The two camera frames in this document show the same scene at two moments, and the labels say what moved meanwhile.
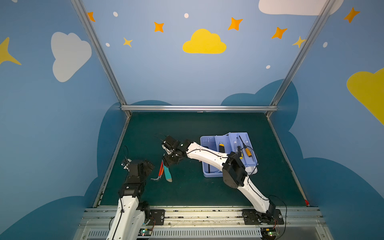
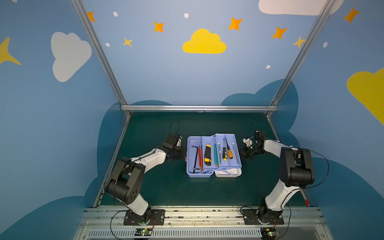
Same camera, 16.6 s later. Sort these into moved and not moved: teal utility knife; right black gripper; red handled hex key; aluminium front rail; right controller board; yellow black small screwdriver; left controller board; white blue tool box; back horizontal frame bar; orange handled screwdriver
Moved: red handled hex key; orange handled screwdriver; yellow black small screwdriver; right black gripper; white blue tool box; teal utility knife
Not moved: right controller board; back horizontal frame bar; aluminium front rail; left controller board
